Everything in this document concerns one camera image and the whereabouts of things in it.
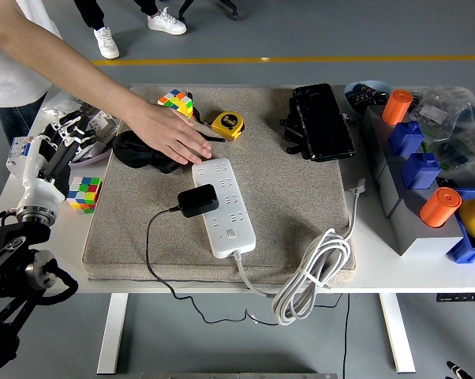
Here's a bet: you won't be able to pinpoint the person's right hand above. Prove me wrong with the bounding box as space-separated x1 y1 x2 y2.
125 101 214 166

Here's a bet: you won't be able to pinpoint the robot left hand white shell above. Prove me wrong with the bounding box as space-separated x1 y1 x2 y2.
15 109 99 212

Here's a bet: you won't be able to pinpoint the robot right hand black fingers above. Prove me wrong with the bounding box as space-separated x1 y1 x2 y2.
445 360 473 379

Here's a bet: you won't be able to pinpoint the black power adapter plug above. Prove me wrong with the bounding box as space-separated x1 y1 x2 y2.
177 183 220 219

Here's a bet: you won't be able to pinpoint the thin black adapter cord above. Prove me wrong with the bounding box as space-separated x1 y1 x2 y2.
145 205 281 327

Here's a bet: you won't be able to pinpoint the white power strip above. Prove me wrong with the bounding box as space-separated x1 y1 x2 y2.
191 157 257 260

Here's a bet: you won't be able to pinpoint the black cloth pouch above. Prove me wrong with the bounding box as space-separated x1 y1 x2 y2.
110 129 194 174

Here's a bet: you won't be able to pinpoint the colourful puzzle cube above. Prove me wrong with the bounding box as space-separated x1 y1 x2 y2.
65 176 103 215
157 88 194 119

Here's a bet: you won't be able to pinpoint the white circuit breaker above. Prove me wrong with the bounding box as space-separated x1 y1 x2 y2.
5 136 36 174

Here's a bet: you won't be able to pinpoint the yellow tape measure 5m label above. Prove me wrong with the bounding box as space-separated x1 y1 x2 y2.
211 111 246 142

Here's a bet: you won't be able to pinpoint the white table leg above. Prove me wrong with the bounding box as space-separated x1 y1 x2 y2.
379 293 417 374
96 293 129 375

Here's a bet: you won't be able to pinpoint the black desk control panel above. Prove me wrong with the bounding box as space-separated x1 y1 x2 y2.
436 292 475 303

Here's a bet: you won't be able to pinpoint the clear plastic parts bag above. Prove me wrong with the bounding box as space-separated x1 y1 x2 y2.
42 96 88 119
430 118 475 186
409 85 475 143

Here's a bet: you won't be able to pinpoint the person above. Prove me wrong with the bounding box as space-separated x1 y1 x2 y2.
73 0 188 60

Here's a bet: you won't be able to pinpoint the person's torso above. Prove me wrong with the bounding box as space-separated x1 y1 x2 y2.
0 0 63 145

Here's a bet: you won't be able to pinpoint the blue plastic bin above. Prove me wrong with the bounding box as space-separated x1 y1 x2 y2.
445 187 475 265

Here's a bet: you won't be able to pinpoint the black office chair base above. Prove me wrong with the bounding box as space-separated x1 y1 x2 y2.
178 0 240 24

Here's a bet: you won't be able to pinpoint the grey-brown mat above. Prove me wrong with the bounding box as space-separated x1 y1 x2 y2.
81 84 357 284

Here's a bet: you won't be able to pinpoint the grey block holder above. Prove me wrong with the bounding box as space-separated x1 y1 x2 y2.
359 104 466 257

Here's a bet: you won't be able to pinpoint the black rectangular device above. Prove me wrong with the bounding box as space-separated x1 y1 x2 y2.
291 82 357 163

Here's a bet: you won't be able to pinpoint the orange cylinder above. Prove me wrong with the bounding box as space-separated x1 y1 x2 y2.
380 88 413 126
419 186 463 229

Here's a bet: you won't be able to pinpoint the light blue bowl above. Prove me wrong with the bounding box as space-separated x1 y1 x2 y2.
343 80 394 119

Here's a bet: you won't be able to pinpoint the blue plastic block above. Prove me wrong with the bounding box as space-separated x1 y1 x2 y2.
387 119 425 156
399 152 442 191

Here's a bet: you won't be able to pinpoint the black wrist strap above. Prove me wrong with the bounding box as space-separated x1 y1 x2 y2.
186 92 227 143

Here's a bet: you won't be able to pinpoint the thin black hanging cable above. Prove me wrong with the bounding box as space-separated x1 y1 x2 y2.
342 294 351 379

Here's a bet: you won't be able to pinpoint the black metal bracket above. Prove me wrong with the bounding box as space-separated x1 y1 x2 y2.
279 96 313 156

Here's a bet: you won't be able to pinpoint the white power strip cord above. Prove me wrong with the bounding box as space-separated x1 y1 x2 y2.
231 177 369 327

